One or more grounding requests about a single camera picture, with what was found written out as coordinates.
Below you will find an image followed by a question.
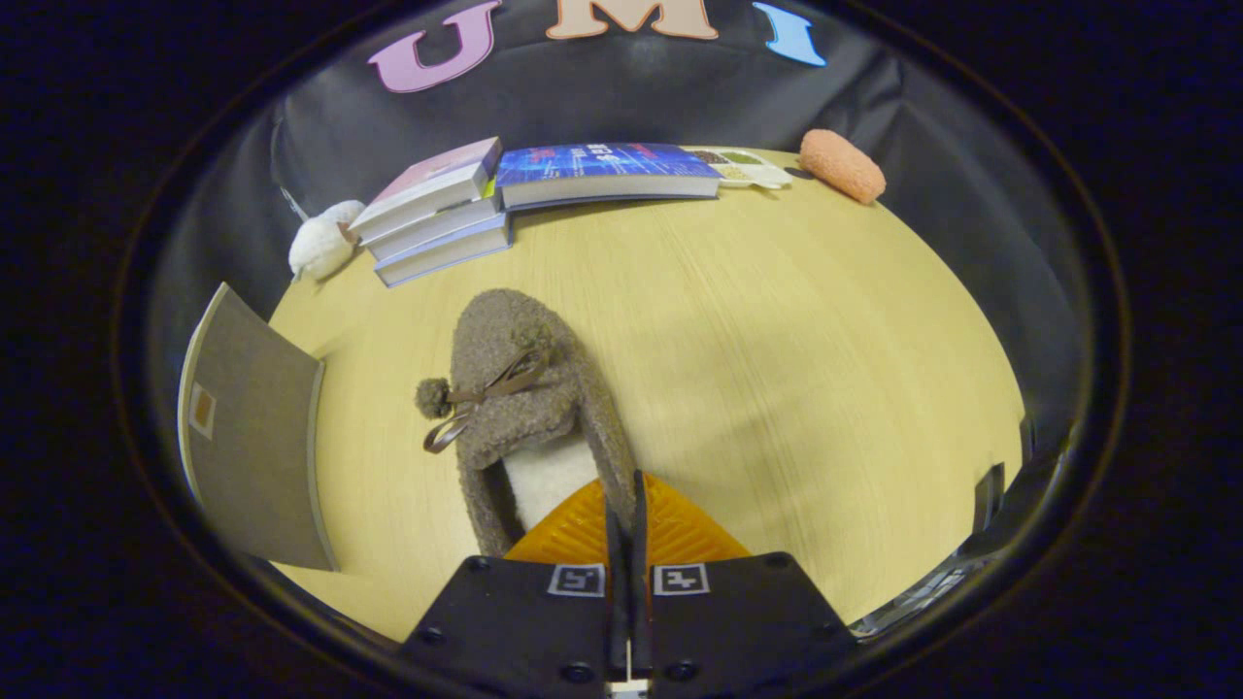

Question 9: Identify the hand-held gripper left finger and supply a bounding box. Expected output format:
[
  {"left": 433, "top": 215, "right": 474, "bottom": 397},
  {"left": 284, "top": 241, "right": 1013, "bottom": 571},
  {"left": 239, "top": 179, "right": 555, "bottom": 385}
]
[{"left": 398, "top": 478, "right": 628, "bottom": 695}]

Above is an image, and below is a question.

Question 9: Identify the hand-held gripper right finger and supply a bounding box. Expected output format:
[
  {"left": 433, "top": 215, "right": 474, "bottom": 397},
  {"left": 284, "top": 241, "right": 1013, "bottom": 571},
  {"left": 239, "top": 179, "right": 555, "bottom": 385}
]
[{"left": 626, "top": 471, "right": 861, "bottom": 695}]

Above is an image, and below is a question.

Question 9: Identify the brown fuzzy shoe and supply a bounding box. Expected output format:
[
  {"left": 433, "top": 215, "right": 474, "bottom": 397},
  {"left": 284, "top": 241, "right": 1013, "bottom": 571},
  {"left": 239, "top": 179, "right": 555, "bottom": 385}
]
[{"left": 416, "top": 287, "right": 638, "bottom": 558}]

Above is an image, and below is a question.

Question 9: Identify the beige grey storage box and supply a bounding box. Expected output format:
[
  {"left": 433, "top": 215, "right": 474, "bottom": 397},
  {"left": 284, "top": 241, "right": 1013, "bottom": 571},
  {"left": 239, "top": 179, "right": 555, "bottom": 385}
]
[{"left": 177, "top": 282, "right": 339, "bottom": 572}]

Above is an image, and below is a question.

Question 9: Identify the grey-blue book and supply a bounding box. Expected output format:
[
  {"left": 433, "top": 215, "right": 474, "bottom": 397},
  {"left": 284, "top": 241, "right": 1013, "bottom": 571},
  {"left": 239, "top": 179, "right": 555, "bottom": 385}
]
[{"left": 375, "top": 214, "right": 514, "bottom": 288}]

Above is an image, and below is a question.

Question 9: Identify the white book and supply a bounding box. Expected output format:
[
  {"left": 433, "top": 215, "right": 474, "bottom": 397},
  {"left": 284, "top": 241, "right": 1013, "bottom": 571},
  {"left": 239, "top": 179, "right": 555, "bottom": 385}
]
[{"left": 367, "top": 192, "right": 508, "bottom": 263}]

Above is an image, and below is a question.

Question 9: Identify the white plush toy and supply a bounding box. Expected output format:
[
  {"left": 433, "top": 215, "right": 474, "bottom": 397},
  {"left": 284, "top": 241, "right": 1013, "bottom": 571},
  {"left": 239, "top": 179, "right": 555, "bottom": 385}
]
[{"left": 288, "top": 200, "right": 367, "bottom": 283}]

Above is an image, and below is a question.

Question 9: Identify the pink cover book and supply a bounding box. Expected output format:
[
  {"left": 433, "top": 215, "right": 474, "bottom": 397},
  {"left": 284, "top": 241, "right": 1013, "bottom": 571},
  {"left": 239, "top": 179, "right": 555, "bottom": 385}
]
[{"left": 350, "top": 137, "right": 504, "bottom": 242}]

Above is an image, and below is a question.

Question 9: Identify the white compartment tray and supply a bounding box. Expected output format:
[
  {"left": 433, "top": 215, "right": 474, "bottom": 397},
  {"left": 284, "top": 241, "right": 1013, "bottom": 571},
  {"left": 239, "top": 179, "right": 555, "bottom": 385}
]
[{"left": 685, "top": 146, "right": 794, "bottom": 190}]

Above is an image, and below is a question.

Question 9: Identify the blue cover book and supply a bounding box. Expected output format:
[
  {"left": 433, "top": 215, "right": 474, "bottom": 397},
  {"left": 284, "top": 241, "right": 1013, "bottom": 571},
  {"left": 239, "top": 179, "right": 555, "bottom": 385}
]
[{"left": 495, "top": 143, "right": 724, "bottom": 212}]

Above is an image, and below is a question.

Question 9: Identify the orange fuzzy plush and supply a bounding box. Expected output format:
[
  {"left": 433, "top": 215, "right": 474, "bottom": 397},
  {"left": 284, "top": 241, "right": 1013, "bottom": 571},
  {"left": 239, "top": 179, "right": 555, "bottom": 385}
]
[{"left": 799, "top": 129, "right": 887, "bottom": 205}]

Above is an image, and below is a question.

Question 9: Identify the black backdrop cloth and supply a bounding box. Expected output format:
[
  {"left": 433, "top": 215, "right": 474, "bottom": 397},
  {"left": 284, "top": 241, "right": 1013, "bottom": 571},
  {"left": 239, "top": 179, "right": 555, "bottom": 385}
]
[{"left": 146, "top": 0, "right": 1089, "bottom": 506}]

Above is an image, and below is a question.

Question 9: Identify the dark metal frame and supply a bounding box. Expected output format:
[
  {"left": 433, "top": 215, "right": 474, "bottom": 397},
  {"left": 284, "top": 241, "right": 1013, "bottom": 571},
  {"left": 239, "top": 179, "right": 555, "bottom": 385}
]
[{"left": 855, "top": 417, "right": 1069, "bottom": 637}]

